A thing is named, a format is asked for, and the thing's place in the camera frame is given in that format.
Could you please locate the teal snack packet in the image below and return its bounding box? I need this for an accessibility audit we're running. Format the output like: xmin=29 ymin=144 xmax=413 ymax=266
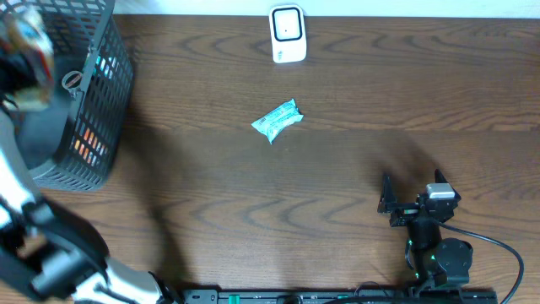
xmin=251 ymin=99 xmax=304 ymax=144

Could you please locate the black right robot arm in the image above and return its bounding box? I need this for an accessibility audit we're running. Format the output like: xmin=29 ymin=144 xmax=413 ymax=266
xmin=377 ymin=170 xmax=473 ymax=297

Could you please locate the white barcode scanner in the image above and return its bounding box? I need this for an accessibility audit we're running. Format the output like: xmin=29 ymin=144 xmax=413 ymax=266
xmin=268 ymin=4 xmax=307 ymax=64

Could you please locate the black plastic mesh basket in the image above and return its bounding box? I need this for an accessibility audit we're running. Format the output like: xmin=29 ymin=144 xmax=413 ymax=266
xmin=1 ymin=0 xmax=133 ymax=191

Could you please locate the green Zam-Buk tin box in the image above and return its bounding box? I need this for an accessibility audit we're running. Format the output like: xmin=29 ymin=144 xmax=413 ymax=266
xmin=61 ymin=70 xmax=84 ymax=98

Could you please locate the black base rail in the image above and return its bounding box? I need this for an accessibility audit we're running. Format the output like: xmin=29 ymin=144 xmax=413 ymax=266
xmin=181 ymin=289 xmax=498 ymax=304

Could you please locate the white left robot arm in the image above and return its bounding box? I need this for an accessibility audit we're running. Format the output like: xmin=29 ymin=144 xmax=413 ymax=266
xmin=1 ymin=111 xmax=181 ymax=304

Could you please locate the yellow white snack bag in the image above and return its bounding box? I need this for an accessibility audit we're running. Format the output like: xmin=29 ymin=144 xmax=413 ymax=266
xmin=1 ymin=7 xmax=55 ymax=111

